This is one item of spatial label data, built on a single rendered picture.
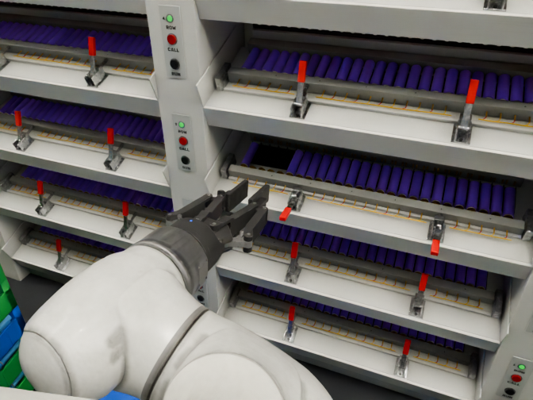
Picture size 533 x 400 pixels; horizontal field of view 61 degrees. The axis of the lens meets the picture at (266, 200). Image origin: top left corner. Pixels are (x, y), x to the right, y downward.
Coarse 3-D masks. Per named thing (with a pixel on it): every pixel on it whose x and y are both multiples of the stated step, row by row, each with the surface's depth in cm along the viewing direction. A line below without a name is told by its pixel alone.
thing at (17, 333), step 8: (16, 312) 101; (16, 320) 102; (24, 320) 104; (8, 328) 99; (16, 328) 102; (0, 336) 97; (8, 336) 100; (16, 336) 102; (0, 344) 98; (8, 344) 100; (0, 352) 98; (0, 360) 98
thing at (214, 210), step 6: (222, 192) 69; (216, 198) 69; (222, 198) 69; (210, 204) 67; (216, 204) 67; (204, 210) 64; (210, 210) 65; (216, 210) 66; (222, 210) 70; (198, 216) 62; (204, 216) 62; (210, 216) 64; (216, 216) 67
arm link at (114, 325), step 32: (128, 256) 45; (160, 256) 48; (64, 288) 41; (96, 288) 40; (128, 288) 41; (160, 288) 43; (32, 320) 38; (64, 320) 37; (96, 320) 38; (128, 320) 39; (160, 320) 40; (192, 320) 42; (32, 352) 37; (64, 352) 36; (96, 352) 37; (128, 352) 39; (160, 352) 39; (32, 384) 39; (64, 384) 36; (96, 384) 37; (128, 384) 40
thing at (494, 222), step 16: (240, 176) 95; (256, 176) 93; (272, 176) 92; (288, 176) 91; (320, 192) 89; (336, 192) 88; (352, 192) 87; (368, 192) 86; (400, 208) 85; (416, 208) 83; (432, 208) 82; (448, 208) 82; (480, 224) 80; (496, 224) 79; (512, 224) 78
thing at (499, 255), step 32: (224, 160) 97; (288, 192) 92; (288, 224) 92; (320, 224) 88; (352, 224) 85; (384, 224) 85; (416, 224) 84; (448, 256) 82; (480, 256) 78; (512, 256) 77
